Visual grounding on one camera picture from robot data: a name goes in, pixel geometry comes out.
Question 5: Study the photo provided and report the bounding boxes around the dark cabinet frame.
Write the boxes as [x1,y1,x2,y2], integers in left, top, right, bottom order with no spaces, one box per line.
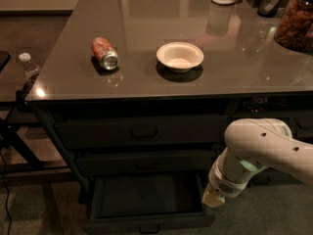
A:
[28,94,313,189]

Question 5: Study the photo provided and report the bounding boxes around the orange soda can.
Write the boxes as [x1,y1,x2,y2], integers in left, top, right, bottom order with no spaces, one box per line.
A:
[91,37,119,71]

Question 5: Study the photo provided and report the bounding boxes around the clear water bottle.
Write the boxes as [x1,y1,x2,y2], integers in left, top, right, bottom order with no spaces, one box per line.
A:
[19,53,41,92]

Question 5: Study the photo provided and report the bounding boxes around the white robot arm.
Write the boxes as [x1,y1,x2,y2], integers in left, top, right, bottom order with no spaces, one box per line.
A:
[202,118,313,208]

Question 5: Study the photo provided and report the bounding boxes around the dark side table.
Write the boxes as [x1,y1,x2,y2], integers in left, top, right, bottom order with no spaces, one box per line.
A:
[0,50,72,181]

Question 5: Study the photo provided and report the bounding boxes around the dark drawer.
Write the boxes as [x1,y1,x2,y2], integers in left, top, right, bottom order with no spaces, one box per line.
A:
[83,172,215,235]
[55,115,227,150]
[230,110,313,143]
[75,150,214,176]
[250,169,298,185]

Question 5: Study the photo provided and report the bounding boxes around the white paper bowl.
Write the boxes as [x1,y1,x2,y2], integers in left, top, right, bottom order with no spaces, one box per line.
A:
[156,42,204,72]

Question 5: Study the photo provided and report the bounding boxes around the black cable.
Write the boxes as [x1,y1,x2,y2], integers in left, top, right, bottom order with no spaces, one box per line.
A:
[0,147,14,235]

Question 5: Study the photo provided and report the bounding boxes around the black object on counter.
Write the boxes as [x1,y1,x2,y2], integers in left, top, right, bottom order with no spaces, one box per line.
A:
[257,0,282,18]

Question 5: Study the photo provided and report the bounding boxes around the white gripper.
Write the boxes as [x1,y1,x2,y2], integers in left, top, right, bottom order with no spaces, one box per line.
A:
[201,166,251,208]

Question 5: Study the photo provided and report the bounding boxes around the jar of brown snacks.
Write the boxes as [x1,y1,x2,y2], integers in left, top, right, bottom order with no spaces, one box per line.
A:
[274,0,313,52]

